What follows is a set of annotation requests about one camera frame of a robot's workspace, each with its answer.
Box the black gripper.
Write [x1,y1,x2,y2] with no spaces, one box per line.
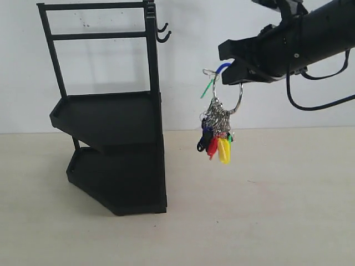
[218,23,308,85]

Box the bunch of colourful key tags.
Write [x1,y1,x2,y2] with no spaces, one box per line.
[196,62,244,164]

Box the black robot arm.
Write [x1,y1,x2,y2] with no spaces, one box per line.
[218,1,354,85]

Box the black metal hook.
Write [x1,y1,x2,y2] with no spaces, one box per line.
[156,30,172,43]
[157,23,169,33]

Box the black two-tier metal rack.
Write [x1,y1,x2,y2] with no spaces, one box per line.
[37,1,168,216]

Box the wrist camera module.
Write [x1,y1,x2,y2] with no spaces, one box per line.
[251,0,308,16]

